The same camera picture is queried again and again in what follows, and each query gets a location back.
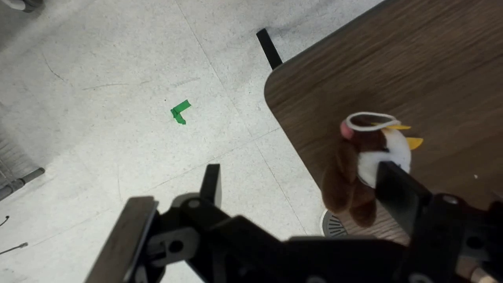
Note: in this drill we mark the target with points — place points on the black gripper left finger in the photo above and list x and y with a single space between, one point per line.
211 182

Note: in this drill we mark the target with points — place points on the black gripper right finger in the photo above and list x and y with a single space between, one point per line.
401 193

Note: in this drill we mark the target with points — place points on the brown and white plush toy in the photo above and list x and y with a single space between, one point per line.
346 182

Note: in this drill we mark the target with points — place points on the round metal floor drain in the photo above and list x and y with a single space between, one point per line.
335 226

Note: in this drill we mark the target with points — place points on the green floor tape mark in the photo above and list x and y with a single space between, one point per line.
181 112

